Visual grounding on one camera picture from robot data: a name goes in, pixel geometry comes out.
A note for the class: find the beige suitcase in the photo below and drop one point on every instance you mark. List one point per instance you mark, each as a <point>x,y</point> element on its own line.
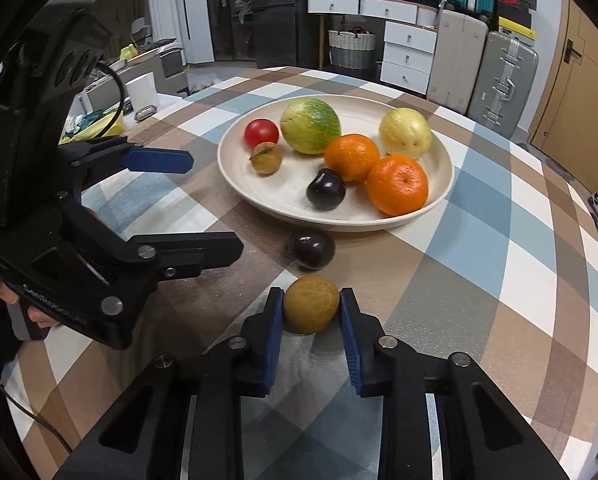
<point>454,60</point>

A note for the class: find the yellow package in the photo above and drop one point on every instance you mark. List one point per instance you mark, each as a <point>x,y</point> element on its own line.
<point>111,127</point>

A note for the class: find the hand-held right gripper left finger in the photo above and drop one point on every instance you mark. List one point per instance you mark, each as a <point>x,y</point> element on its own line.
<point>274,340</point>

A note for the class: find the silver suitcase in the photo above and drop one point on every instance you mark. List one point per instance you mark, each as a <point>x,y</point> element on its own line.
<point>524,90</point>

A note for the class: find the red cherry tomato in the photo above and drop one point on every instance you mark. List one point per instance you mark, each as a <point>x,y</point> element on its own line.
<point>261,132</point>

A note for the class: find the dark purple plum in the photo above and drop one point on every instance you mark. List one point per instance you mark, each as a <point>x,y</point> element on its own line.
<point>310,250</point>
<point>325,190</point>

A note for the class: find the white drawer chest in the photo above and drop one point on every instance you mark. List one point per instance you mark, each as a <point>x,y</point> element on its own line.
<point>406,55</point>

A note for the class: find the white paper box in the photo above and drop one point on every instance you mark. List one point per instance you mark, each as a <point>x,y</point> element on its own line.
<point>143,92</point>

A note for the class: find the large brown round fruit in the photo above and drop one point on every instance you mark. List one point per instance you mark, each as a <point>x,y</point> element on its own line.
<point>311,305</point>

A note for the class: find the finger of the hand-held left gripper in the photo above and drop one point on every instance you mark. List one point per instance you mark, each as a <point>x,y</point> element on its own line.
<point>194,252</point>
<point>154,160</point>

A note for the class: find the white cabinet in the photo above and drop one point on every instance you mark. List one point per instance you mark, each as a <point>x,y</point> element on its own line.
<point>194,10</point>

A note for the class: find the green yellow guava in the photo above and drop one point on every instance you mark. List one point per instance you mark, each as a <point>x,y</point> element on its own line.
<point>310,125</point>

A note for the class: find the dark refrigerator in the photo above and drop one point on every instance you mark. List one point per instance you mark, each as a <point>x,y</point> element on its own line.
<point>279,15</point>

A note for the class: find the woven basket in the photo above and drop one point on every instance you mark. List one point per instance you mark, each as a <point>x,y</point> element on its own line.
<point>351,50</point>

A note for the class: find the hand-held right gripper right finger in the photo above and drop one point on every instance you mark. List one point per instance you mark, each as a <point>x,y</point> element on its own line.
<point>353,345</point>

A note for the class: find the wooden door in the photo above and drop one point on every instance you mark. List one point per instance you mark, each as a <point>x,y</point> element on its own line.
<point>579,100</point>

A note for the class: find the small orange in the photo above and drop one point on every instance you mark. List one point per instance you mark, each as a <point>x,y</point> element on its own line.
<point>351,155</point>

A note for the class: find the small brown round fruit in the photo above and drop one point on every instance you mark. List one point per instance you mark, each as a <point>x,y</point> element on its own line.
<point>265,159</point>

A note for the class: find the large orange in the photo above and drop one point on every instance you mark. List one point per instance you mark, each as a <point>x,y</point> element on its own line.
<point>396,185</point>

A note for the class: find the cream oval plate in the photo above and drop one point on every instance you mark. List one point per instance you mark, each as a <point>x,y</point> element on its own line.
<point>289,195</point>

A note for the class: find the white desk with drawers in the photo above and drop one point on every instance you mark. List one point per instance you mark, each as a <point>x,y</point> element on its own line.
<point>369,7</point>

